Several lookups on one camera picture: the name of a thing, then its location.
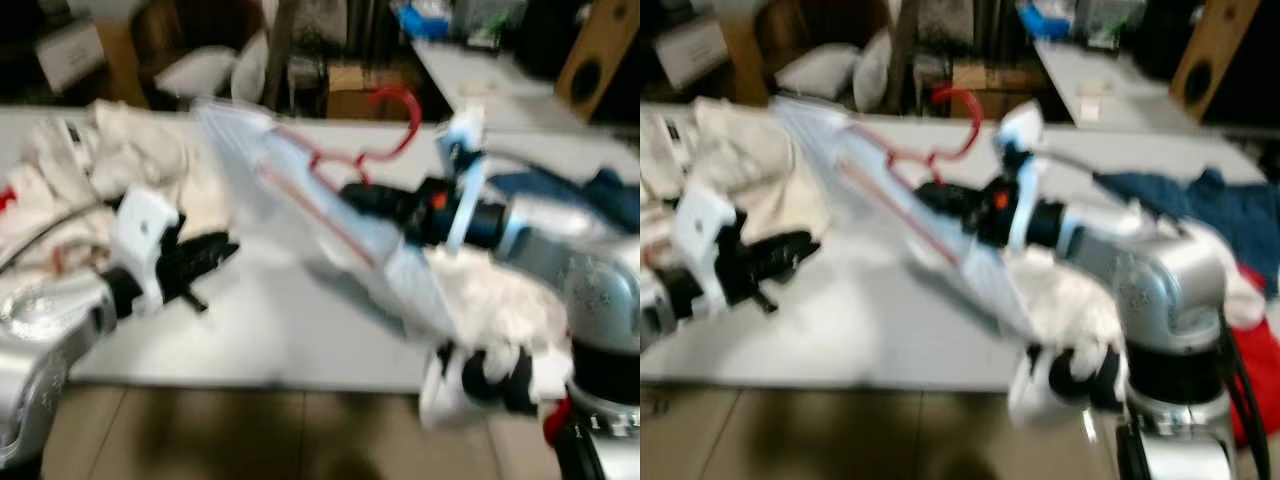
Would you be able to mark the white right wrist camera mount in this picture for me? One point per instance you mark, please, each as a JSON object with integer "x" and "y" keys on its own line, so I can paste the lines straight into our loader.
{"x": 465, "y": 170}
{"x": 1020, "y": 170}

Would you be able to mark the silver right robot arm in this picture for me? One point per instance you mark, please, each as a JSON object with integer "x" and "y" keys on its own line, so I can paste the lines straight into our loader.
{"x": 590, "y": 280}
{"x": 1170, "y": 290}

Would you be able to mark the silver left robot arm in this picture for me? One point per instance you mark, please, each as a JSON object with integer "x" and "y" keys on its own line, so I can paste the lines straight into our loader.
{"x": 40, "y": 350}
{"x": 660, "y": 310}

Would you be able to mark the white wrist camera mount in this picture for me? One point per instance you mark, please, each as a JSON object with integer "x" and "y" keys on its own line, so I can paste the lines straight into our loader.
{"x": 1020, "y": 170}
{"x": 145, "y": 240}
{"x": 465, "y": 170}
{"x": 705, "y": 240}

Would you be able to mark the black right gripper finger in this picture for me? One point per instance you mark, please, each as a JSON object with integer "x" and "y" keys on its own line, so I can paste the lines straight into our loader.
{"x": 945, "y": 195}
{"x": 370, "y": 195}
{"x": 380, "y": 218}
{"x": 955, "y": 220}

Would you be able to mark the blue denim garment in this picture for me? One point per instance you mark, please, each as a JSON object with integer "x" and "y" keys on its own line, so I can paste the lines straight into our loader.
{"x": 590, "y": 195}
{"x": 1200, "y": 200}

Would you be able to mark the wooden speaker black cone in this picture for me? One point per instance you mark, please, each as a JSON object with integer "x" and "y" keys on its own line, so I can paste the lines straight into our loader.
{"x": 1210, "y": 60}
{"x": 595, "y": 60}

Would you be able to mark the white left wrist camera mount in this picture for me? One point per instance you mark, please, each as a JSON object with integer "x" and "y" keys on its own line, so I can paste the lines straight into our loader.
{"x": 145, "y": 240}
{"x": 705, "y": 240}

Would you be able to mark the dark wicker armchair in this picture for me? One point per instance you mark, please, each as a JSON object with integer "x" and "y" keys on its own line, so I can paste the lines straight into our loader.
{"x": 800, "y": 25}
{"x": 180, "y": 25}

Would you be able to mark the grey pillow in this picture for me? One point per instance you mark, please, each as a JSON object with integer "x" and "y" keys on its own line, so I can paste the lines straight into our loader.
{"x": 815, "y": 72}
{"x": 195, "y": 72}
{"x": 872, "y": 68}
{"x": 250, "y": 65}

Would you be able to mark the white storage box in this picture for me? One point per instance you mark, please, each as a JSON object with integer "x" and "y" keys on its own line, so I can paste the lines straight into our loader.
{"x": 70, "y": 55}
{"x": 690, "y": 50}

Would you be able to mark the blue box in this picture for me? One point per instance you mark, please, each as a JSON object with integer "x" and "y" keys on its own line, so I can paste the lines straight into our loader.
{"x": 420, "y": 22}
{"x": 1045, "y": 22}

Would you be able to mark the red plastic hanger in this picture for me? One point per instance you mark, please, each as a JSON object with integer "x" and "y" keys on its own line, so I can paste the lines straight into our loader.
{"x": 400, "y": 105}
{"x": 965, "y": 105}

